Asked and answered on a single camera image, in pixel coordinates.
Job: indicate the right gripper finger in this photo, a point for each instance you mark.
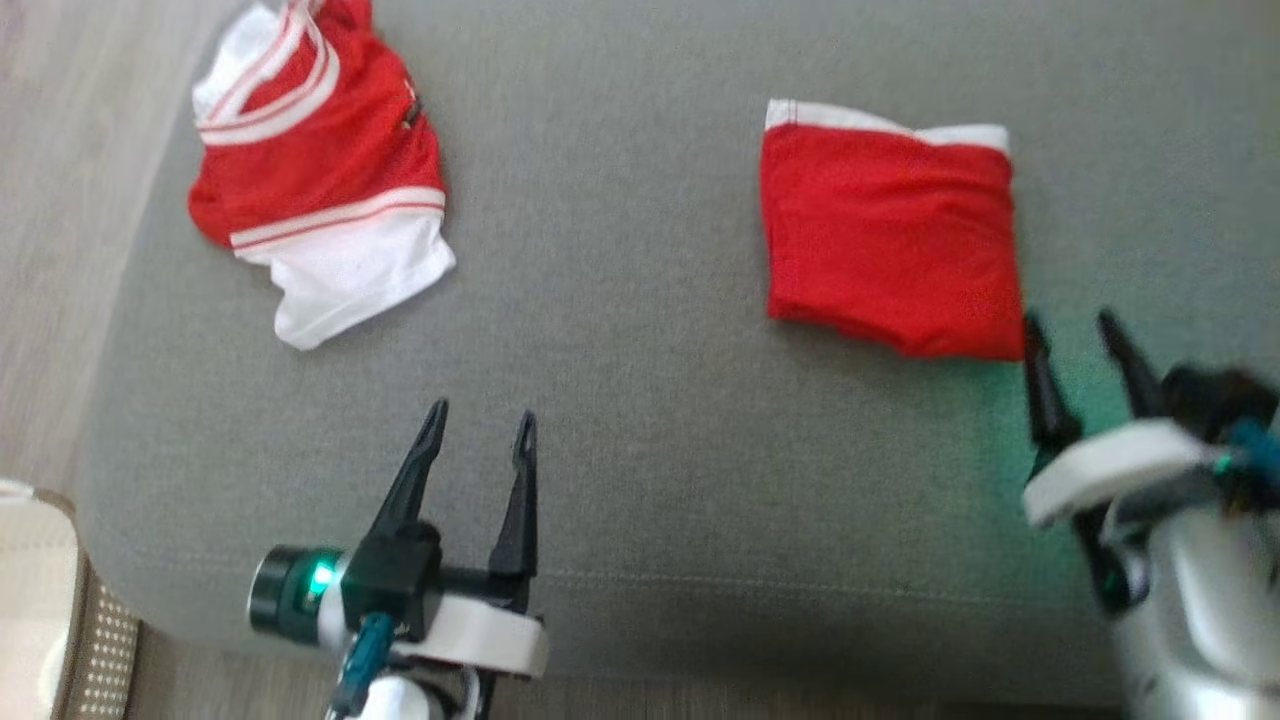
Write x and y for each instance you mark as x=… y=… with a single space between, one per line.
x=1138 y=385
x=1050 y=410

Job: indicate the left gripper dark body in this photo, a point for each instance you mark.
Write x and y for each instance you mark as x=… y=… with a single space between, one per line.
x=390 y=580

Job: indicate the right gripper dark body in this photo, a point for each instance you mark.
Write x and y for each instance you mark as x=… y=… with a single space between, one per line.
x=1215 y=400

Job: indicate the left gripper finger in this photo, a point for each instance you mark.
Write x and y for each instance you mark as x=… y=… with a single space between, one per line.
x=410 y=490
x=518 y=520

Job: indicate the red shorts white band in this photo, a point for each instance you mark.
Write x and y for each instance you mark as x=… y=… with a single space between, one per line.
x=890 y=230

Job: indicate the red white jersey number 23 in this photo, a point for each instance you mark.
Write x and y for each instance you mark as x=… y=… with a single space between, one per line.
x=330 y=150

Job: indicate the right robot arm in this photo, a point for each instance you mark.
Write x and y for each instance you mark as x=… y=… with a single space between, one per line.
x=1200 y=620

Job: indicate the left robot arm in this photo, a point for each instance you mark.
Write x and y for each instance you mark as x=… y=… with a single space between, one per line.
x=400 y=700

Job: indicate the grey sofa seat cushion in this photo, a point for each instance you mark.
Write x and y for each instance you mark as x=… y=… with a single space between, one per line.
x=620 y=300

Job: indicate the beige woven laundry basket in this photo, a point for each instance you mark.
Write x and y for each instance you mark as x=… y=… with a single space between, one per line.
x=40 y=600

